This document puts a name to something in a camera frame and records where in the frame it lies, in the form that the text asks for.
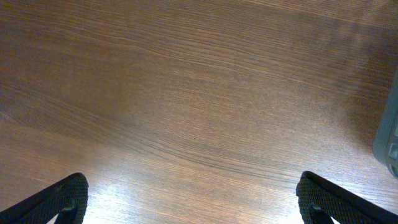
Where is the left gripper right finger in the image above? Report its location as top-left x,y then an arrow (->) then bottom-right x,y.
296,171 -> 397,224

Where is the grey plastic basket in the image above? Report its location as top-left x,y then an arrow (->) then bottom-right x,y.
373,70 -> 397,178

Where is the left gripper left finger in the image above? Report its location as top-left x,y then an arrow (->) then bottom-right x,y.
1,172 -> 88,224

